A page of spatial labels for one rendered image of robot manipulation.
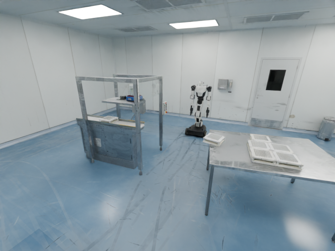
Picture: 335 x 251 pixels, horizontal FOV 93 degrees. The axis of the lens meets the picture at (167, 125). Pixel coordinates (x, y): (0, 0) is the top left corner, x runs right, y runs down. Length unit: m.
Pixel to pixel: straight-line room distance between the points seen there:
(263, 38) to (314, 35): 1.15
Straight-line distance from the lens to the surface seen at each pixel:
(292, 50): 5.95
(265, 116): 6.06
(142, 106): 2.77
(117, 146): 3.16
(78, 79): 3.14
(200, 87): 4.40
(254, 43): 5.85
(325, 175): 2.38
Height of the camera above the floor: 1.85
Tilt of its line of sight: 20 degrees down
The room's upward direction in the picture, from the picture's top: 1 degrees clockwise
